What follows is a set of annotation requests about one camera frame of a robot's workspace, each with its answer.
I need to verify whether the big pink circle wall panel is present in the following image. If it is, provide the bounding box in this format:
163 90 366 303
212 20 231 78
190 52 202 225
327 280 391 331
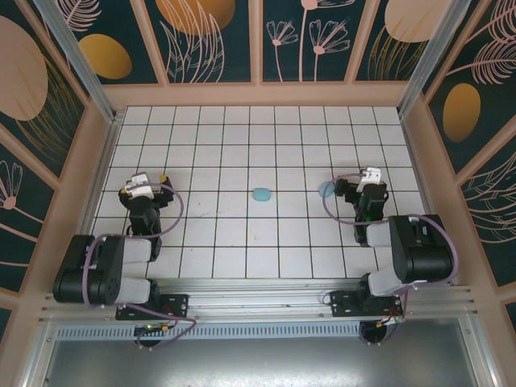
0 0 89 181

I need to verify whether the silver white right wrist camera box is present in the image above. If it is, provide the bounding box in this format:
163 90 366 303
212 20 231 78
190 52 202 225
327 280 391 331
356 166 383 189

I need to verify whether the black round cable port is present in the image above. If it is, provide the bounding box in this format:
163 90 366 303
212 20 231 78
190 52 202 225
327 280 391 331
134 326 162 352
360 322 398 347

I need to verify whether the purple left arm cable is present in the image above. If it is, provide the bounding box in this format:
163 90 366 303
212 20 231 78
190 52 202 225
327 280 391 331
81 181 198 352

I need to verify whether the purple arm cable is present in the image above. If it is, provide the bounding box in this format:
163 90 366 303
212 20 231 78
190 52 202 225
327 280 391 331
322 171 460 346
81 181 198 352

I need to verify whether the wide orange oval wall panel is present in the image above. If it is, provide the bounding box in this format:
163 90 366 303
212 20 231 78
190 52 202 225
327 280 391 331
422 0 516 177

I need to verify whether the silver white wrist camera box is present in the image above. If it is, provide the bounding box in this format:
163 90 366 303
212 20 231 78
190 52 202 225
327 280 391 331
356 166 383 189
123 172 156 200

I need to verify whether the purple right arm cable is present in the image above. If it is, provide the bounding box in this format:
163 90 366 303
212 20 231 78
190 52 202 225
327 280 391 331
322 171 460 346

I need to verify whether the silver white left wrist camera box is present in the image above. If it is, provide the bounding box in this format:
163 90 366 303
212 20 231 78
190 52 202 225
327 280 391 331
123 172 156 200

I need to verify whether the long aluminium base rail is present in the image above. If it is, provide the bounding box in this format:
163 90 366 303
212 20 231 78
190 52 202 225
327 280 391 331
38 277 479 323

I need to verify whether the narrow orange oval wall panel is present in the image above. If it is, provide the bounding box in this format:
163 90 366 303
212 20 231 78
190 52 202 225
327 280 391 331
60 0 160 85

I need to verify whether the single pink flower wall panel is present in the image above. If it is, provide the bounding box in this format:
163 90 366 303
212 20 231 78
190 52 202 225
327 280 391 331
0 120 57 293

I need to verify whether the aluminium corner post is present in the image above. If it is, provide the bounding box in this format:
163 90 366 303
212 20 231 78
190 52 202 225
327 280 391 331
397 0 481 120
34 0 124 125

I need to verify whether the grey metal sheet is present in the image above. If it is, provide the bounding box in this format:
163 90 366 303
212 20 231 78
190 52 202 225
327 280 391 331
35 336 491 387

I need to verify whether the aluminium side rail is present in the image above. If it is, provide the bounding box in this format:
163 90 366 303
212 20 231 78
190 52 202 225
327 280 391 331
63 114 124 292
397 112 463 288

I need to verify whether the orange circle leaf wall panel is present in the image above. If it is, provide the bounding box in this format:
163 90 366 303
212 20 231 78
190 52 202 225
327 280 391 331
139 0 257 85

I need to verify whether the grey slotted cable duct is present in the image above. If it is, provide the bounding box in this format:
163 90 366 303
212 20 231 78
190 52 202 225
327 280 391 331
54 324 364 343

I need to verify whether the pink circle gold-line wall panel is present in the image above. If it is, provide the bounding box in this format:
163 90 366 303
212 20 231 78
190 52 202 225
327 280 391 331
353 0 455 83

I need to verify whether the pink leaf outline wall panel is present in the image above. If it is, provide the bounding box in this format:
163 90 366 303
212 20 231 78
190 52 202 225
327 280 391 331
459 131 516 289

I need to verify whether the aluminium frame post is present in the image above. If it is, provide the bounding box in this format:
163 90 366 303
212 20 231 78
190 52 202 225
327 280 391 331
459 318 499 387
19 320 57 387

